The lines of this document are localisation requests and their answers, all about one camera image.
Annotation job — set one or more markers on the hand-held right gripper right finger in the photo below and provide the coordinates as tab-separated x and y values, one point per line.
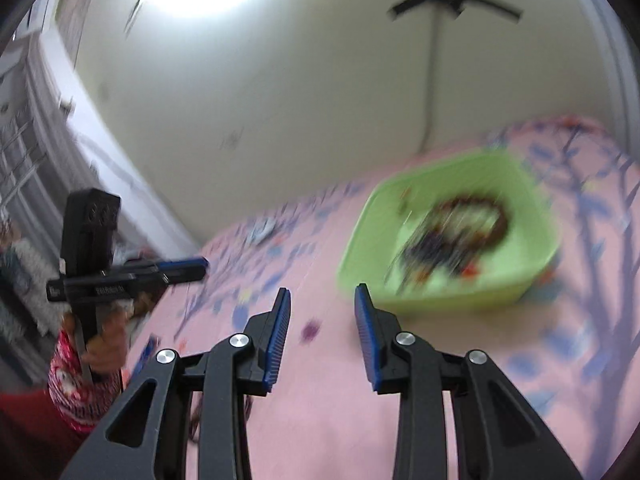
367	340

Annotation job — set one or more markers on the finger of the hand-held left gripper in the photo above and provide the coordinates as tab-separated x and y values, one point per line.
185	270

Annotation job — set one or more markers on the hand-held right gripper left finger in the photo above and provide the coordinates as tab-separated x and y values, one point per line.
280	340

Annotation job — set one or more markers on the green plastic basin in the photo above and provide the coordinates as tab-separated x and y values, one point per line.
500	290

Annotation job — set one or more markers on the person's left forearm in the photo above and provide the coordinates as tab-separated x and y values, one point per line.
70	395

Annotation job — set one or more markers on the person's left hand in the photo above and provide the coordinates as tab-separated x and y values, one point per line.
107	342

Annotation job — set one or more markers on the white charger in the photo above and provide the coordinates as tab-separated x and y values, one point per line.
261	231

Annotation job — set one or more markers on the small blue packet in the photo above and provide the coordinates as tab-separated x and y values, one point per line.
148	350

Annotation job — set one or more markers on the pink printed bedsheet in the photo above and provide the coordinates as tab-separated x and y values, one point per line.
325	435

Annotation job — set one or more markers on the person's red clothing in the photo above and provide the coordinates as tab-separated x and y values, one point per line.
30	435

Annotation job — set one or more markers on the white door frame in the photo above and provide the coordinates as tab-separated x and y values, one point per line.
615	60

